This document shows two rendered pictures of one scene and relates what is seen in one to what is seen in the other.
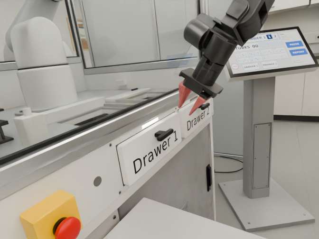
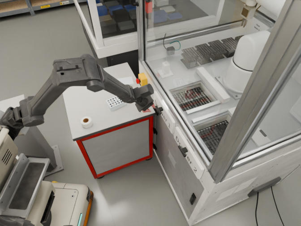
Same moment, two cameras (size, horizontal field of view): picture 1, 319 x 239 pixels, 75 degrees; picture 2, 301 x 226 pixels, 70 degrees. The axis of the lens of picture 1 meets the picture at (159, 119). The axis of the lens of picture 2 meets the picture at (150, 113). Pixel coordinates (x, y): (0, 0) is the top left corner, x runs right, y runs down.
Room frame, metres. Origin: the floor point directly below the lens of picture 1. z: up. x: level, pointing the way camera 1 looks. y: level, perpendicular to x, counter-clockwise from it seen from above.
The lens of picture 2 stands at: (0.98, -0.77, 1.93)
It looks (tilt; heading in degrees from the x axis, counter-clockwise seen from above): 50 degrees down; 123
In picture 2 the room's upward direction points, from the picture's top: straight up
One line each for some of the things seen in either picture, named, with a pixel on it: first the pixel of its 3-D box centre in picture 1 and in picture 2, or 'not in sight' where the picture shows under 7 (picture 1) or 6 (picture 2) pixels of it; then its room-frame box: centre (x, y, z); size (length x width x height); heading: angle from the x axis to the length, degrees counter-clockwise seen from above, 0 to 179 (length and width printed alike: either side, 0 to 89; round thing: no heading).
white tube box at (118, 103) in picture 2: not in sight; (116, 102); (0.20, -0.02, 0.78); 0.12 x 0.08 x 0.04; 64
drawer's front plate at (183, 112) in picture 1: (196, 113); (187, 151); (0.82, -0.16, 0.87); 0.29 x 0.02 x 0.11; 146
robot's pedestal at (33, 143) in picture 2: not in sight; (28, 141); (-0.41, -0.52, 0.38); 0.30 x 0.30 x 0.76; 59
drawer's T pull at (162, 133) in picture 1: (162, 134); (160, 109); (0.55, 0.00, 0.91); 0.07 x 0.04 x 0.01; 146
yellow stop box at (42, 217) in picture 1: (54, 222); (142, 80); (0.28, 0.19, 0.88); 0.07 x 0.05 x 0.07; 146
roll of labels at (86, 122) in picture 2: not in sight; (86, 122); (0.14, -0.27, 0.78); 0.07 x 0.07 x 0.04
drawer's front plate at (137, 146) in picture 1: (155, 143); (163, 111); (0.56, 0.02, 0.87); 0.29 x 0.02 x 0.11; 146
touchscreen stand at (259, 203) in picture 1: (261, 138); not in sight; (1.28, -0.67, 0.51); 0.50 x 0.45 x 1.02; 2
